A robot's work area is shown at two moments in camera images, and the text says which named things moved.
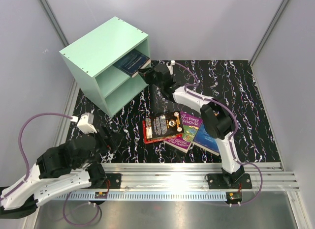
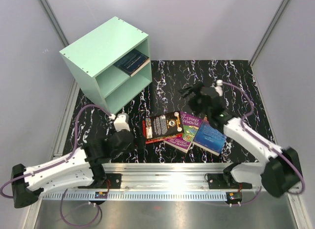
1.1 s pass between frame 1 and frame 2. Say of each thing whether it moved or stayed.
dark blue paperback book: stayed
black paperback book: stayed
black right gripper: moved
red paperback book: stayed
